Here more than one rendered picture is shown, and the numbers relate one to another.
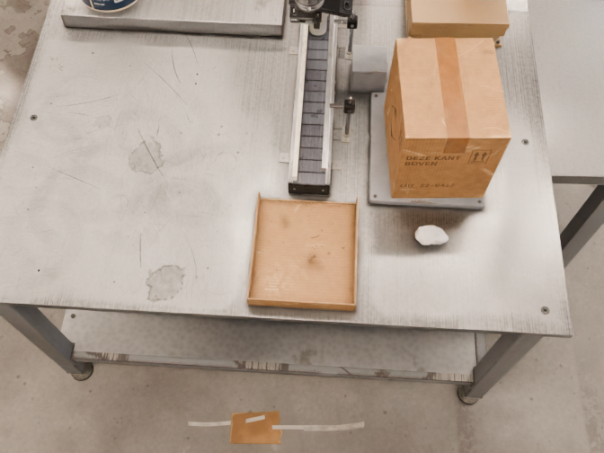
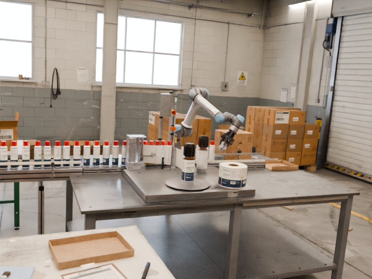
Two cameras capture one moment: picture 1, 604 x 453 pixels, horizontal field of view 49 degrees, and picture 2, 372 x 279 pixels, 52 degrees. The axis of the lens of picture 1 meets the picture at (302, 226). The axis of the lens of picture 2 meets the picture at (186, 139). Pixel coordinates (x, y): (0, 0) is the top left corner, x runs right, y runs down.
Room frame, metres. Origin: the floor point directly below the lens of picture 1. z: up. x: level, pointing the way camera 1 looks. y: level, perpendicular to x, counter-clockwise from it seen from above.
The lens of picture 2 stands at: (3.07, 2.88, 1.63)
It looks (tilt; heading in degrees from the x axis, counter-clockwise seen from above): 9 degrees down; 245
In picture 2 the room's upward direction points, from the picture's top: 4 degrees clockwise
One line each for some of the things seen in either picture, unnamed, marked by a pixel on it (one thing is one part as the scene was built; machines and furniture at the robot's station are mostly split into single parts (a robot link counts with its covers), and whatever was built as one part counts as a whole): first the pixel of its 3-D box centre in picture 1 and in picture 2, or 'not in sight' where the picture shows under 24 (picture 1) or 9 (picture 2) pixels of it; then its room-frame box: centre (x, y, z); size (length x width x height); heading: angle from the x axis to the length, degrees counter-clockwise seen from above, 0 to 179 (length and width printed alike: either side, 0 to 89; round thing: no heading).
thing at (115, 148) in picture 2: not in sight; (115, 153); (2.28, -0.10, 0.98); 0.05 x 0.05 x 0.20
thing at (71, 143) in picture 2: not in sight; (84, 148); (1.67, -4.68, 0.11); 0.65 x 0.54 x 0.22; 176
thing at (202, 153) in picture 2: not in sight; (202, 154); (1.65, 0.22, 1.03); 0.09 x 0.09 x 0.30
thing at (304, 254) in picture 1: (305, 249); (277, 164); (0.72, -0.01, 0.85); 0.30 x 0.26 x 0.04; 177
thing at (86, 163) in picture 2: not in sight; (86, 153); (2.50, -0.11, 0.98); 0.05 x 0.05 x 0.20
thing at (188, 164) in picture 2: not in sight; (188, 163); (1.92, 0.52, 1.04); 0.09 x 0.09 x 0.29
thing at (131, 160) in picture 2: not in sight; (135, 151); (2.14, 0.00, 1.01); 0.14 x 0.13 x 0.26; 177
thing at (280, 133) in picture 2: not in sight; (280, 138); (-1.68, -2.94, 0.57); 1.20 x 0.85 x 1.14; 1
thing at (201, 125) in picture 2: not in sight; (177, 138); (0.09, -3.78, 0.45); 1.20 x 0.84 x 0.89; 90
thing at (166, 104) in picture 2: not in sight; (168, 104); (1.82, -0.16, 1.38); 0.17 x 0.10 x 0.19; 52
